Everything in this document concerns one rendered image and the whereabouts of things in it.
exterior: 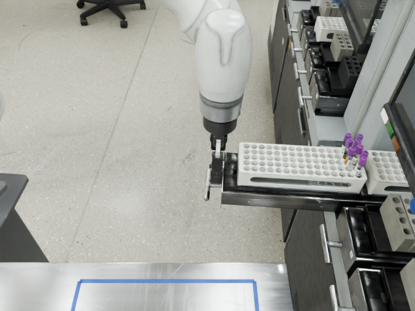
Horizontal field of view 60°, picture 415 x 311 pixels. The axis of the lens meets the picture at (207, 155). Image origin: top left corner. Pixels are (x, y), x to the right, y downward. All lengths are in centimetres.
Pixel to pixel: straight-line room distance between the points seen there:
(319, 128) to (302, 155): 29
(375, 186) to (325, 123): 36
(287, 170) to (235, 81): 29
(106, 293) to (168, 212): 110
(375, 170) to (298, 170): 18
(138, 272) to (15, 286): 23
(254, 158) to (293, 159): 9
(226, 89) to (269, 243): 117
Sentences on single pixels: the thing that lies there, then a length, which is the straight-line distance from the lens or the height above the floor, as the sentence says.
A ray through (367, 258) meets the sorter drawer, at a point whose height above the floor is 80.
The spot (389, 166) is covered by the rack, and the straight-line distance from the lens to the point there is 97.
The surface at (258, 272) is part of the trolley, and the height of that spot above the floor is 82.
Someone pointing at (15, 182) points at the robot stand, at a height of 70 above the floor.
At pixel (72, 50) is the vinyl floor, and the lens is 308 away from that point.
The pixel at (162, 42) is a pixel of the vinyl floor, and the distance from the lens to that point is 305.
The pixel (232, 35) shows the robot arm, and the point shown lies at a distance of 64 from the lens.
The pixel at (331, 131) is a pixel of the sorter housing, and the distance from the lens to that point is 120.
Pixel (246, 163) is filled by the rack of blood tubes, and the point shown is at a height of 85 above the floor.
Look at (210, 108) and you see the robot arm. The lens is 73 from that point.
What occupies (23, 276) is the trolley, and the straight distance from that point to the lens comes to 83.
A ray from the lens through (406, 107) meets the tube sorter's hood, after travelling 85.
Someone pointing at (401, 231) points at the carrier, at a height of 88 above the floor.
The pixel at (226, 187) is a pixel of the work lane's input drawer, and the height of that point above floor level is 81.
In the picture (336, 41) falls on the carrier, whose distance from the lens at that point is 137.
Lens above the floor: 150
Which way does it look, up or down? 47 degrees down
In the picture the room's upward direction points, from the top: 2 degrees clockwise
